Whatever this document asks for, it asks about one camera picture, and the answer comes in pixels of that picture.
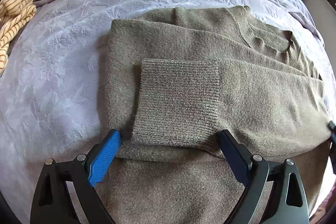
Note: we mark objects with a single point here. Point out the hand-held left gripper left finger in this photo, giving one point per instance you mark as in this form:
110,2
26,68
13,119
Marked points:
105,158

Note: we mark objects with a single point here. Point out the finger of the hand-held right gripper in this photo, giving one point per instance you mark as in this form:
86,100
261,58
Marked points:
333,129

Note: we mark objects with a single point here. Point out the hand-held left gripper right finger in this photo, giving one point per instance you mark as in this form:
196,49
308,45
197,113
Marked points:
233,158

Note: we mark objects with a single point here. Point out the olive knitted sweater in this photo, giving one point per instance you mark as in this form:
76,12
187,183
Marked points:
183,98

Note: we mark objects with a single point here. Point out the lilac embossed blanket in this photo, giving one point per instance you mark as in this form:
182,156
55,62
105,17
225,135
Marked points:
52,69

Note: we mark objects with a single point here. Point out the yellow striped garment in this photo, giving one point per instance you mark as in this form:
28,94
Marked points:
14,11

